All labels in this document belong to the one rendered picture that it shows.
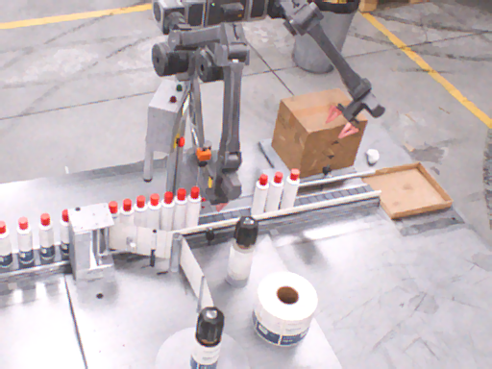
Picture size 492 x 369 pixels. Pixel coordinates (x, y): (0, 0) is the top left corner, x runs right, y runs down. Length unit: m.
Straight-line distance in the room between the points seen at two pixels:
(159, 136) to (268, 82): 2.82
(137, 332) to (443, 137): 3.15
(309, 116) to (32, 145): 2.04
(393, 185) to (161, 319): 1.28
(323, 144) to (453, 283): 0.75
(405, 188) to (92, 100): 2.37
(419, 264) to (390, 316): 0.31
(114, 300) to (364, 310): 0.91
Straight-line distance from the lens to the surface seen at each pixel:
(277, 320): 2.33
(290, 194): 2.77
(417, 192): 3.20
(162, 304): 2.47
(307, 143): 2.92
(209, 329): 2.09
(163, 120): 2.31
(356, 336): 2.59
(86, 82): 4.93
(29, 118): 4.62
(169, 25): 2.77
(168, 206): 2.55
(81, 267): 2.46
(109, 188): 2.91
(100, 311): 2.45
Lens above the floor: 2.86
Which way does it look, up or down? 40 degrees down
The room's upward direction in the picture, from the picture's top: 7 degrees clockwise
